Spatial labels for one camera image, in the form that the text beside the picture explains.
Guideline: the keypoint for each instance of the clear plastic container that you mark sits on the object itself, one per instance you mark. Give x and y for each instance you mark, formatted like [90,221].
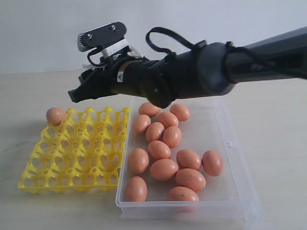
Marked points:
[228,201]

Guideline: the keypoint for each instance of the brown egg left middle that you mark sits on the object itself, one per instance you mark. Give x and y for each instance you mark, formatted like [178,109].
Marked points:
[138,160]

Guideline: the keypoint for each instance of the brown egg placed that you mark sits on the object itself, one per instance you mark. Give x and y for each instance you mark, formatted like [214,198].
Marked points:
[180,111]
[55,115]
[191,179]
[187,158]
[212,163]
[168,119]
[172,136]

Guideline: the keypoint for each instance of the brown egg lower middle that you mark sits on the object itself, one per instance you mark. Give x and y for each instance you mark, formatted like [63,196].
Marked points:
[164,169]

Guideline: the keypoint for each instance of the brown egg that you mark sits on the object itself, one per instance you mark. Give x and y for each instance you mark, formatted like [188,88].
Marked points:
[164,169]
[149,109]
[159,150]
[154,131]
[135,190]
[141,123]
[138,160]
[181,193]

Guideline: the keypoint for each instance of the brown egg front left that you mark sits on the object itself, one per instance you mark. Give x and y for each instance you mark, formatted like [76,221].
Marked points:
[135,190]

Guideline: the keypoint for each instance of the brown egg front right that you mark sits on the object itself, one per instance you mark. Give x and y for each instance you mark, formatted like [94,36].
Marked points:
[181,193]

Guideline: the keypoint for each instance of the brown egg upper left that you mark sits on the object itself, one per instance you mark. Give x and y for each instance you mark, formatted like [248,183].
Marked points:
[141,123]

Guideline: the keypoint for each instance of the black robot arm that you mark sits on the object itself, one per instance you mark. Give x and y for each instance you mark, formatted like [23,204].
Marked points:
[204,70]

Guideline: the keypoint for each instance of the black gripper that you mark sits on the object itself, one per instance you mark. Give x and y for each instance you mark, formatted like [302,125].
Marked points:
[142,78]

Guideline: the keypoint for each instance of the brown egg far left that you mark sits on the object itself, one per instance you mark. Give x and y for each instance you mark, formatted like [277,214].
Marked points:
[149,109]

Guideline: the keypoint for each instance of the brown egg centre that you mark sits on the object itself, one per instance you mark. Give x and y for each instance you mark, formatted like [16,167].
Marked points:
[159,150]

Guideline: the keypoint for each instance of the brown egg upper middle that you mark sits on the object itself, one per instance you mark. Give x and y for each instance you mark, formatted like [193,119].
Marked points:
[154,131]

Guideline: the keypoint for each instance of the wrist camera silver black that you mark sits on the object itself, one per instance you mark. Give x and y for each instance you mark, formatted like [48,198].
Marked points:
[101,37]

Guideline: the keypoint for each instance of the yellow plastic egg tray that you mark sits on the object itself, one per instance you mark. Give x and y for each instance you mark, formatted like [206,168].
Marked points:
[83,153]

